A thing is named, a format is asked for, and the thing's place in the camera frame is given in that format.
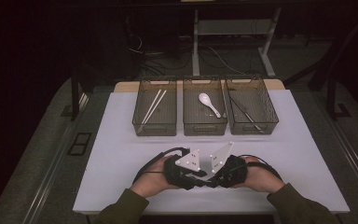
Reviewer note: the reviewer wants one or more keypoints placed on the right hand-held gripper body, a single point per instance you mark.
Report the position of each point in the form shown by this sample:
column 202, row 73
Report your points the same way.
column 233, row 172

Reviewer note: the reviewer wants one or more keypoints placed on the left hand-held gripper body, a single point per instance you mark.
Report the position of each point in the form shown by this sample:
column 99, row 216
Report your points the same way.
column 177, row 177

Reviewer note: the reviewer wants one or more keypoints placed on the smoky clear plastic bin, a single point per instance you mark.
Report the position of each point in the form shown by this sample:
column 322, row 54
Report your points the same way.
column 195, row 115
column 261, row 105
column 167, row 109

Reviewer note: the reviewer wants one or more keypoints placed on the wooden board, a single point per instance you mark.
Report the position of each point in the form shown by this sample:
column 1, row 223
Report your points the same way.
column 124, row 86

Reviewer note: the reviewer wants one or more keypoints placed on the white ceramic spoon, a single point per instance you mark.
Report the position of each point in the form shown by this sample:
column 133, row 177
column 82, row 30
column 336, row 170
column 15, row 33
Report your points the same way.
column 204, row 98

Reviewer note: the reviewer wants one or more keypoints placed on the dark metal stand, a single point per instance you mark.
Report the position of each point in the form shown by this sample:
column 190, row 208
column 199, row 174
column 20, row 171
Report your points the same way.
column 74, row 96
column 332, row 99

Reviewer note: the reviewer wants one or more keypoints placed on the person's right hand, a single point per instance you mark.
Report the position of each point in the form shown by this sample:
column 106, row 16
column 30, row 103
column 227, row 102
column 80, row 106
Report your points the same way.
column 261, row 177

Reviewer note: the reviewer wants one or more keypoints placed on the white metal desk frame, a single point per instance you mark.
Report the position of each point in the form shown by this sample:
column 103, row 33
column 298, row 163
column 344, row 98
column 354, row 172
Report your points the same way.
column 195, row 46

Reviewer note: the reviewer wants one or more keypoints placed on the white chopstick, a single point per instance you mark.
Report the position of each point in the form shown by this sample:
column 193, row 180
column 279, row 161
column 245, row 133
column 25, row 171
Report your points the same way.
column 155, row 107
column 151, row 106

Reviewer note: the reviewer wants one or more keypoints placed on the person's left hand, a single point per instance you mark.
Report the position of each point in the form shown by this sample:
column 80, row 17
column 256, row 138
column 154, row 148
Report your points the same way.
column 152, row 183

